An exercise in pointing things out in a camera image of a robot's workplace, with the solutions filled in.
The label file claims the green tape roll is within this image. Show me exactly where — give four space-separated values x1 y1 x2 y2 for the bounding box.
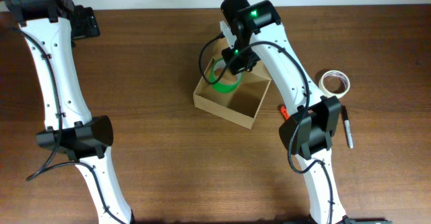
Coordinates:
209 59 243 94

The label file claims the brown cardboard box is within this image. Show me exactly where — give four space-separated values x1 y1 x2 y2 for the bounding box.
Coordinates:
193 61 272 129

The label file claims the orange utility knife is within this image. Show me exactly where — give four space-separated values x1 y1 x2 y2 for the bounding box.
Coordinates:
280 105 290 120

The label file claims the cream masking tape roll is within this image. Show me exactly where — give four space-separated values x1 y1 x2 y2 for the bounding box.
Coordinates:
319 70 351 99

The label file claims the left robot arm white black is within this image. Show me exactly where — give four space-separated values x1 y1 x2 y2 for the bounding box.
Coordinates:
3 0 135 223

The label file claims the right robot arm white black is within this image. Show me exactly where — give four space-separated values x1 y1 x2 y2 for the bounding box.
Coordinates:
220 0 347 223

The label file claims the black white marker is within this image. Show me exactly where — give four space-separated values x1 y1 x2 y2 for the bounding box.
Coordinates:
341 106 354 149

